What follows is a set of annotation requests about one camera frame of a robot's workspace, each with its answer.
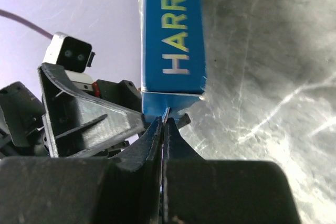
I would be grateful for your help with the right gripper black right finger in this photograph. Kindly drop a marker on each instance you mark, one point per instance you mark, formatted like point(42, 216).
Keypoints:
point(196, 190)

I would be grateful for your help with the blue white razor box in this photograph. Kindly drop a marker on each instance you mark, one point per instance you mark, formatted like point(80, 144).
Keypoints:
point(173, 56)

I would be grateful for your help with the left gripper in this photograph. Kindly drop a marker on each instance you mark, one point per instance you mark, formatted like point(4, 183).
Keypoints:
point(76, 123)

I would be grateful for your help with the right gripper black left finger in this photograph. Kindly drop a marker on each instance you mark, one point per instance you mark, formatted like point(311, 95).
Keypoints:
point(122, 189)

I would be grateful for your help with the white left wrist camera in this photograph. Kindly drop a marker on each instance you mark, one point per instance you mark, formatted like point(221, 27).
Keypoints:
point(71, 53)

